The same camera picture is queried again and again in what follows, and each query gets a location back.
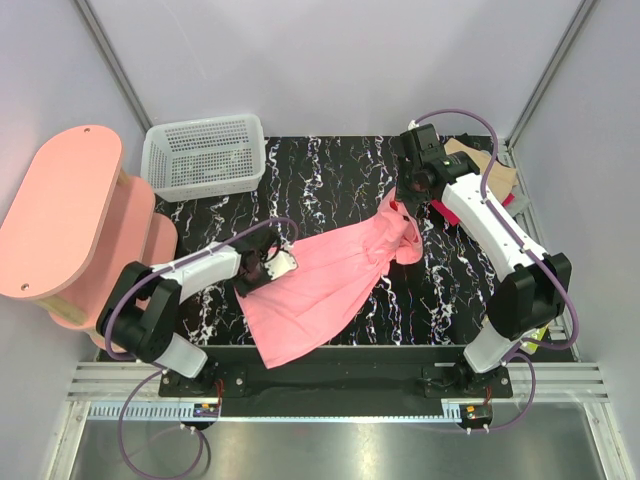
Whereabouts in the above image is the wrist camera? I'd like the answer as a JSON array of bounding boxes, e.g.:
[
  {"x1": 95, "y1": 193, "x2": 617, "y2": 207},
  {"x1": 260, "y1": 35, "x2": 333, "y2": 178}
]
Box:
[
  {"x1": 400, "y1": 123, "x2": 445, "y2": 167},
  {"x1": 253, "y1": 228, "x2": 298, "y2": 280}
]

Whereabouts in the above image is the black folded t-shirt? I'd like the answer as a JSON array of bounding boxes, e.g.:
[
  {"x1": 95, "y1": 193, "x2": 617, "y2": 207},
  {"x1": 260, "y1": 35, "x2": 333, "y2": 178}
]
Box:
[{"x1": 440, "y1": 133, "x2": 486, "y2": 150}]

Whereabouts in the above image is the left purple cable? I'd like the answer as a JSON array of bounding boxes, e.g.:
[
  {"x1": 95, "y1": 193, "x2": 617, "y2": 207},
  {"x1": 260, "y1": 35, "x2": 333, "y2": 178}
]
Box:
[{"x1": 102, "y1": 216, "x2": 300, "y2": 479}]

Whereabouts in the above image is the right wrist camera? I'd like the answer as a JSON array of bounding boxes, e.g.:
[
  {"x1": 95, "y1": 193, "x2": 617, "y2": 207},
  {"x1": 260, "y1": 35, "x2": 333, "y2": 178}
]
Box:
[{"x1": 400, "y1": 123, "x2": 445, "y2": 167}]

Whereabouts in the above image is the grey folded t-shirt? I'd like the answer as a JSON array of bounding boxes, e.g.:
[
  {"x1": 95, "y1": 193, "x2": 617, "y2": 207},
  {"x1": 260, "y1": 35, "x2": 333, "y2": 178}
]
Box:
[{"x1": 503, "y1": 192, "x2": 530, "y2": 217}]

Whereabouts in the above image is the green treehouse book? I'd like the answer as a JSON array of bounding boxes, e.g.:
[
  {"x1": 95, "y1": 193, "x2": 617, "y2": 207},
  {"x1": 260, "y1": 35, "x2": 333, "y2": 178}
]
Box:
[{"x1": 519, "y1": 325, "x2": 548, "y2": 355}]

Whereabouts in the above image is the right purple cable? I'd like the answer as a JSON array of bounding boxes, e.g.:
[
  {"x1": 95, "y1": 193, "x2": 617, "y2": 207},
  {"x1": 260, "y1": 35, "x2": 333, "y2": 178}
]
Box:
[{"x1": 408, "y1": 107, "x2": 581, "y2": 435}]

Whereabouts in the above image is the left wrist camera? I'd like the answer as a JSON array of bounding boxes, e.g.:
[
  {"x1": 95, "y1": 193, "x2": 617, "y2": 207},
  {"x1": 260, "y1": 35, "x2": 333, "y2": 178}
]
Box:
[{"x1": 253, "y1": 228, "x2": 298, "y2": 280}]

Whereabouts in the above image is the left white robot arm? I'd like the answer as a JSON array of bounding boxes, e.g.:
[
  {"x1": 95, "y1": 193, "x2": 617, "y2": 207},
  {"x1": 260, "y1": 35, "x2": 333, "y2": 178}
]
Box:
[{"x1": 96, "y1": 242, "x2": 274, "y2": 396}]

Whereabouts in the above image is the tan folded t-shirt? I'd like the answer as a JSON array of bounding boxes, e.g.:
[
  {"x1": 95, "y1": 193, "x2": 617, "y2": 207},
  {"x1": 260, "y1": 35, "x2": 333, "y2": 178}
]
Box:
[{"x1": 445, "y1": 138, "x2": 517, "y2": 202}]

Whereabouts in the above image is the purple cable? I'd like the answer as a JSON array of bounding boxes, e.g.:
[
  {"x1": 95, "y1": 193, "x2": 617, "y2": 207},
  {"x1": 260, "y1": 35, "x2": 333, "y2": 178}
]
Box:
[
  {"x1": 102, "y1": 216, "x2": 300, "y2": 479},
  {"x1": 408, "y1": 107, "x2": 581, "y2": 435}
]

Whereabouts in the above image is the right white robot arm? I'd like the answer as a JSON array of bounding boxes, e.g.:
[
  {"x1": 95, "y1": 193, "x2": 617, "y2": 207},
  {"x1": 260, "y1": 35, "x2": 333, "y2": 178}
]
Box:
[{"x1": 396, "y1": 152, "x2": 572, "y2": 397}]

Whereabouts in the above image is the magenta folded t-shirt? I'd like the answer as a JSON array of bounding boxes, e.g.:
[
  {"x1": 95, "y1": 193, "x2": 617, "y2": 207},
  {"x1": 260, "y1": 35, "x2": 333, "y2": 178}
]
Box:
[{"x1": 431, "y1": 193, "x2": 516, "y2": 226}]

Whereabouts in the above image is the pink t-shirt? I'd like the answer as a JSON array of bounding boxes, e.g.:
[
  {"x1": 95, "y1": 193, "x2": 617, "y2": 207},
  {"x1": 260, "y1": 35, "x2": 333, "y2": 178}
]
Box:
[{"x1": 237, "y1": 190, "x2": 423, "y2": 369}]

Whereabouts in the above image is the pink three-tier shelf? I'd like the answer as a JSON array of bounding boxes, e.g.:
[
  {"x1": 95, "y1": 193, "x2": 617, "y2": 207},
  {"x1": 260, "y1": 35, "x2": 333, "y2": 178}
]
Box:
[{"x1": 1, "y1": 125, "x2": 178, "y2": 348}]

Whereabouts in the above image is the white plastic mesh basket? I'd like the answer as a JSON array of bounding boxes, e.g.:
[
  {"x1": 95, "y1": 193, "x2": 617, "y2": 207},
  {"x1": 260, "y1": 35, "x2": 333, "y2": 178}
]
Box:
[{"x1": 141, "y1": 114, "x2": 266, "y2": 202}]

